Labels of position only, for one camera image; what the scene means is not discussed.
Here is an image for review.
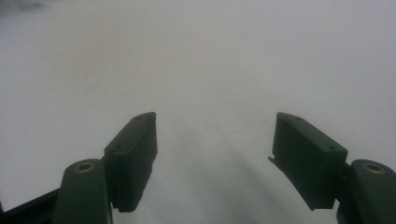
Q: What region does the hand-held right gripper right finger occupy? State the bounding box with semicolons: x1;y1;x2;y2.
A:
268;111;348;212

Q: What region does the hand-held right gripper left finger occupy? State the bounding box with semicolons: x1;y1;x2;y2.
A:
102;111;159;214

